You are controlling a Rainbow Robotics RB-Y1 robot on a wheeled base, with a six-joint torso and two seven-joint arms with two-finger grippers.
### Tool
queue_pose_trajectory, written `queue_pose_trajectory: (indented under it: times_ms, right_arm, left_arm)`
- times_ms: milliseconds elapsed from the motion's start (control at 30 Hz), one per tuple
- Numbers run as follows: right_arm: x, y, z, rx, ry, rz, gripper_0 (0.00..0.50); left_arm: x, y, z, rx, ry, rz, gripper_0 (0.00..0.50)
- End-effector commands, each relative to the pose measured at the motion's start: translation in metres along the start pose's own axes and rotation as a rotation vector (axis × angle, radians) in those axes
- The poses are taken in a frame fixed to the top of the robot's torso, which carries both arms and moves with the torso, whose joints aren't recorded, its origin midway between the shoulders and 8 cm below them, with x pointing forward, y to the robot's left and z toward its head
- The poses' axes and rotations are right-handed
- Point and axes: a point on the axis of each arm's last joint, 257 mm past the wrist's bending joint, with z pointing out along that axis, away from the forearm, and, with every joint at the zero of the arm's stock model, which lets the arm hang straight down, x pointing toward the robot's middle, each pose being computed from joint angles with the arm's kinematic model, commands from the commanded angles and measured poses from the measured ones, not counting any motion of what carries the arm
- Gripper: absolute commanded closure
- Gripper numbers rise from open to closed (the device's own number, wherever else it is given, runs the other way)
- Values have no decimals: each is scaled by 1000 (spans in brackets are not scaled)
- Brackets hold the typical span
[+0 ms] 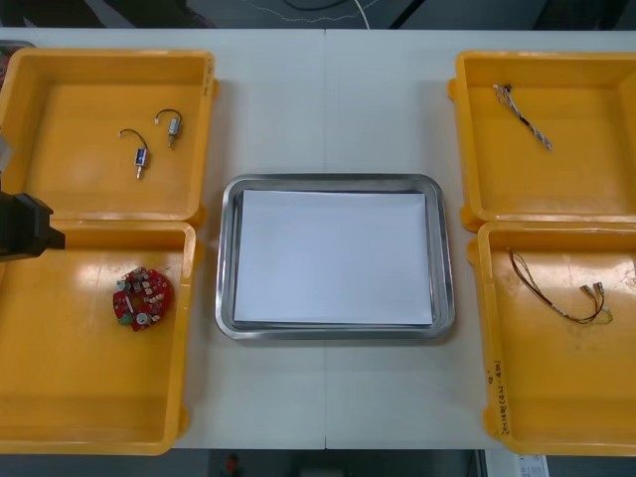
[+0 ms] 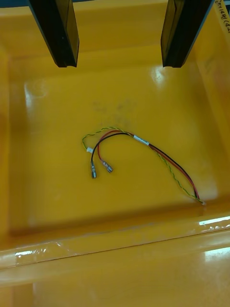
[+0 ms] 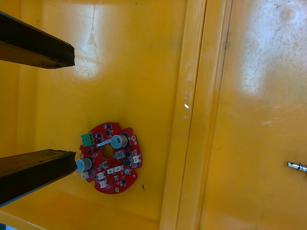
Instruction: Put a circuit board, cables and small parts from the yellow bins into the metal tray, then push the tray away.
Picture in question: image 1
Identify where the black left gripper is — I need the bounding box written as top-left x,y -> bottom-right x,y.
0,191 -> 67,263

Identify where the round red circuit board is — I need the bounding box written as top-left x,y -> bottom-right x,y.
111,266 -> 175,332

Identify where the solenoid with blue label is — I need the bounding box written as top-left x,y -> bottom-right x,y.
117,128 -> 152,181

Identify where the solenoid with white label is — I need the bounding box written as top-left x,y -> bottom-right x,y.
153,108 -> 182,150

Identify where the blue-white twisted wire harness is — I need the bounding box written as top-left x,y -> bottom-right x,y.
492,82 -> 554,152

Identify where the red-black wire harness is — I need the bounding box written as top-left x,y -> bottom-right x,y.
507,246 -> 615,326

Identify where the yellow-orange plastic bin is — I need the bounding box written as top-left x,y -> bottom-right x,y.
445,49 -> 636,233
0,220 -> 206,457
0,48 -> 221,228

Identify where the white paper sheet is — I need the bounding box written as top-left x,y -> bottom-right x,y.
233,188 -> 432,328

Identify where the steel tray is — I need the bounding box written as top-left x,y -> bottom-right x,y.
214,172 -> 457,342

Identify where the yellow-orange bin with handwriting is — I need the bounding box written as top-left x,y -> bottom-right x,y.
466,220 -> 636,457

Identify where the white printed label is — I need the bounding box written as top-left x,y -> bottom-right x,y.
518,454 -> 550,477

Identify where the black cable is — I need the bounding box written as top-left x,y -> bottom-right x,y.
283,0 -> 360,12

